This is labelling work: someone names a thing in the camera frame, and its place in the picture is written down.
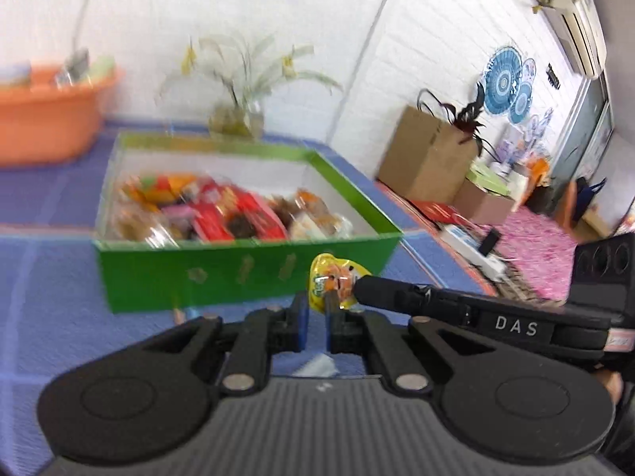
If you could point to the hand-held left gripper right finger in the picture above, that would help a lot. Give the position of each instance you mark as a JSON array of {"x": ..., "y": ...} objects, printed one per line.
[{"x": 331, "y": 327}]

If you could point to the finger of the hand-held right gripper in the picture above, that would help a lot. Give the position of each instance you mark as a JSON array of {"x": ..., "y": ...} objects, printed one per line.
[{"x": 397, "y": 295}]

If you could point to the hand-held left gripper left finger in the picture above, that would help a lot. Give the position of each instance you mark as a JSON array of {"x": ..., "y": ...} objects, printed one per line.
[{"x": 301, "y": 322}]

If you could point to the small jelly cup cartoon lid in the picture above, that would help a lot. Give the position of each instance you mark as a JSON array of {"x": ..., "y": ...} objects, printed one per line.
[{"x": 322, "y": 277}]

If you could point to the green cardboard box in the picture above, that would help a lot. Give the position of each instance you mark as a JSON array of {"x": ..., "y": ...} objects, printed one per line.
[{"x": 149, "y": 272}]

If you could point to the clear biscuit packet pink edge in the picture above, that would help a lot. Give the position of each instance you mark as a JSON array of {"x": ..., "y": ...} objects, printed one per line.
[{"x": 134, "y": 223}]

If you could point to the person's right hand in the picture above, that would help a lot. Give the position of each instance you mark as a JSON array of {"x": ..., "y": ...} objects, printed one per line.
[{"x": 610, "y": 386}]

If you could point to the pink shaggy rug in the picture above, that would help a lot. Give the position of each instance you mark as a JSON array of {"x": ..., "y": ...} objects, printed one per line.
[{"x": 540, "y": 253}]

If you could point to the white power strip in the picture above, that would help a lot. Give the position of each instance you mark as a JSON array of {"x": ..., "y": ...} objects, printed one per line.
[{"x": 471, "y": 253}]

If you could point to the red flat box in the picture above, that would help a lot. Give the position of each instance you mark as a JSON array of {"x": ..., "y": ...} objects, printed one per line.
[{"x": 439, "y": 212}]

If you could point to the chocolate chip cracker packet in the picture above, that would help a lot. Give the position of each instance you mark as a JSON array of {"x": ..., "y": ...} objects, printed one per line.
[{"x": 322, "y": 229}]

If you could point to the black phone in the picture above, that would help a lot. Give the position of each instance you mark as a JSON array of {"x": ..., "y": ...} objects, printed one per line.
[{"x": 489, "y": 243}]

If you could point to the clear sausage packet green label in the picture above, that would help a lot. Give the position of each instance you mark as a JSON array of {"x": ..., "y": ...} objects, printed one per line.
[{"x": 258, "y": 213}]

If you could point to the brown cardboard box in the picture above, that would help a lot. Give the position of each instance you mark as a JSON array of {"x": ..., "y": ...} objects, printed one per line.
[{"x": 483, "y": 203}]

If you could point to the red dried fruit packet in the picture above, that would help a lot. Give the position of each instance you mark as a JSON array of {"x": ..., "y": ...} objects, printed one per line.
[{"x": 211, "y": 223}]

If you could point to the brown paper bag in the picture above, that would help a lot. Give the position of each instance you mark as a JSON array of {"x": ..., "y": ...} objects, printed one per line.
[{"x": 421, "y": 153}]

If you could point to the light green flat box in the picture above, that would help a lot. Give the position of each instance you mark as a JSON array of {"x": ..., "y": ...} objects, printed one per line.
[{"x": 488, "y": 178}]

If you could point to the grey door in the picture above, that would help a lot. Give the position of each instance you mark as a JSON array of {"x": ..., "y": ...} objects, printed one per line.
[{"x": 585, "y": 148}]

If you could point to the dark red feather decoration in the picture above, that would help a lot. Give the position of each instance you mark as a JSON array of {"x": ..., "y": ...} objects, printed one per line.
[{"x": 471, "y": 119}]

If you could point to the orange green cartoon snack packet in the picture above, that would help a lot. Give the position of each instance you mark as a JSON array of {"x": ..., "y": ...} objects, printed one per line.
[{"x": 158, "y": 186}]

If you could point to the glass vase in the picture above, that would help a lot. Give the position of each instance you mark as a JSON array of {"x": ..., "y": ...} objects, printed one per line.
[{"x": 235, "y": 121}]

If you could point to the yellow flower stems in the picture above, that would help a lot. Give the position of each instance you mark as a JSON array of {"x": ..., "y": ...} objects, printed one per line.
[{"x": 248, "y": 67}]

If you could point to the white air conditioner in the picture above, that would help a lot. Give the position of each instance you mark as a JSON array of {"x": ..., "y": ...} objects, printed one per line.
[{"x": 575, "y": 15}]

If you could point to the pale green plate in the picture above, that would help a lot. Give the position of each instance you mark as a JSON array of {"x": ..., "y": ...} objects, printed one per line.
[{"x": 103, "y": 67}]

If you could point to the orange plastic basin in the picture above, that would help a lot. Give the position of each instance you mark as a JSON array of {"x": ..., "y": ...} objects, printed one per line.
[{"x": 44, "y": 114}]

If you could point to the metal bowl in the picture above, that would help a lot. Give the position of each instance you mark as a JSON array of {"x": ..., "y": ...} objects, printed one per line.
[{"x": 73, "y": 67}]

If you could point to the small blue round wall decoration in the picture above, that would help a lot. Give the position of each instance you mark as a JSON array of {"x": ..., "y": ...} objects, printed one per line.
[{"x": 523, "y": 96}]

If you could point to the large blue round wall decoration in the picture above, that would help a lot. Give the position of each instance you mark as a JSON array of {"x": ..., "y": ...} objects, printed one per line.
[{"x": 503, "y": 82}]

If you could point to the white wall conduit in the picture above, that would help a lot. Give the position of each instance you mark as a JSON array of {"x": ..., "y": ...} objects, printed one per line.
[{"x": 364, "y": 49}]

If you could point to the black wall sign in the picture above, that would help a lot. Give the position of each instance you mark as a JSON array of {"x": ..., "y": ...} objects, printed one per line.
[{"x": 553, "y": 75}]

